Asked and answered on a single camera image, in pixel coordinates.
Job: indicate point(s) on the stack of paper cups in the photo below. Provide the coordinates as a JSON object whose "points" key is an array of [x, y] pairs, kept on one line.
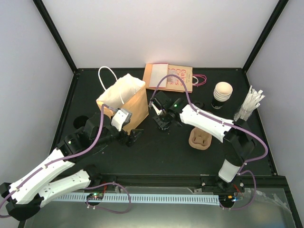
{"points": [[222, 92]]}

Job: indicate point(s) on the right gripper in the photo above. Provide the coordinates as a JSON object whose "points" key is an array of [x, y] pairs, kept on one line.
{"points": [[160, 123]]}

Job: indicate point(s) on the Cakes printed paper bag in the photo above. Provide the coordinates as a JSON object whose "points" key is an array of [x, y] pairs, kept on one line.
{"points": [[185, 76]]}

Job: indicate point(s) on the orange paper bag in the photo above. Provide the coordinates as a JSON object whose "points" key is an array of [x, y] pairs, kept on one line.
{"points": [[128, 93]]}

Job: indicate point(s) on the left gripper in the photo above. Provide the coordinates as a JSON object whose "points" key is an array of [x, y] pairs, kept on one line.
{"points": [[131, 138]]}

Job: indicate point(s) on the black frame post right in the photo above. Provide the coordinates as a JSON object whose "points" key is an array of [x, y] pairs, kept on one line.
{"points": [[280, 6]]}

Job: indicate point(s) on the black frame post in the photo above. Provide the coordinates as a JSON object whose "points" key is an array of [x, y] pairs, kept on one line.
{"points": [[55, 33], [280, 6]]}

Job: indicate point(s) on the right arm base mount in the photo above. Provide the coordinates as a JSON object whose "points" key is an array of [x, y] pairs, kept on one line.
{"points": [[213, 183]]}

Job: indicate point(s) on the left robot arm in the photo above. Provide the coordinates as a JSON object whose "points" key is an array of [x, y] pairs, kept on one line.
{"points": [[25, 197]]}

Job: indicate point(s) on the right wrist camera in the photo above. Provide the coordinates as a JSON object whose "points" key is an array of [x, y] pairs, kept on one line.
{"points": [[157, 106]]}

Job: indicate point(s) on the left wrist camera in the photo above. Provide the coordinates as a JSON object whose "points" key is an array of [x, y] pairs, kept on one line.
{"points": [[121, 118]]}

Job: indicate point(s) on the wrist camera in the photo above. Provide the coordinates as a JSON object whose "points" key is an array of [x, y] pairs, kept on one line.
{"points": [[157, 106], [121, 118]]}

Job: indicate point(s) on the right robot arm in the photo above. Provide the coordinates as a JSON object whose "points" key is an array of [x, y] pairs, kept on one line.
{"points": [[237, 145]]}

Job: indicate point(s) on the light blue cable duct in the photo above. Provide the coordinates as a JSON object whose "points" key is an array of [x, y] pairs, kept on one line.
{"points": [[140, 198]]}

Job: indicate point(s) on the jar of white stirrers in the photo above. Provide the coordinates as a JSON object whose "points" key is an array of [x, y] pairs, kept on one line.
{"points": [[251, 102]]}

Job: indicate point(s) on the stack of black lids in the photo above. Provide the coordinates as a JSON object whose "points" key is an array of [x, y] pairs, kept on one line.
{"points": [[199, 105]]}

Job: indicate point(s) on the black frame post left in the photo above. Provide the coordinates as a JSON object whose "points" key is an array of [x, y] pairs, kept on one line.
{"points": [[55, 33]]}

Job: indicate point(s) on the orange flat bag stack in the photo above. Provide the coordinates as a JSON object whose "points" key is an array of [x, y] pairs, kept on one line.
{"points": [[154, 73]]}

